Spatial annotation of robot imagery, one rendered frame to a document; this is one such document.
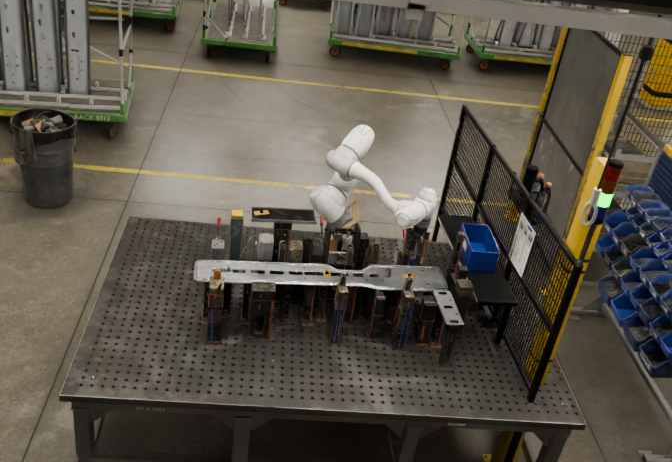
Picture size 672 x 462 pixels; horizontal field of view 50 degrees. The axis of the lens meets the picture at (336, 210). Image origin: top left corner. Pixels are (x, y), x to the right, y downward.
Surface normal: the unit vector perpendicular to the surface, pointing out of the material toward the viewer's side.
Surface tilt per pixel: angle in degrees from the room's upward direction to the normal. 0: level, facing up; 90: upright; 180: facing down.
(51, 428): 0
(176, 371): 0
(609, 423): 0
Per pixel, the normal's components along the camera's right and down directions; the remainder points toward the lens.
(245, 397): 0.13, -0.86
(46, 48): 0.18, 0.47
